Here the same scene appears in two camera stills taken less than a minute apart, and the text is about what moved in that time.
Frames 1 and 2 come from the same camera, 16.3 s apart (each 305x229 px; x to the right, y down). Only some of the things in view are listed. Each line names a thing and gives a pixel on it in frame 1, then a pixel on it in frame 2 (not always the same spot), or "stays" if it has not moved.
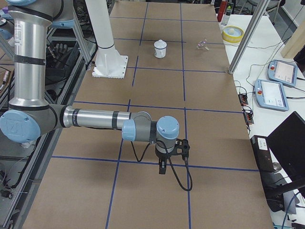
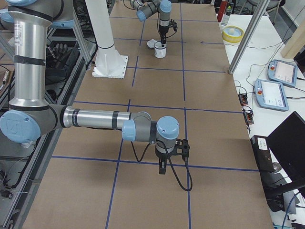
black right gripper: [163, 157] stays
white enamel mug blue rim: [160, 53] stays
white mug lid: [160, 44] -> [150, 43]
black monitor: [287, 142] stays
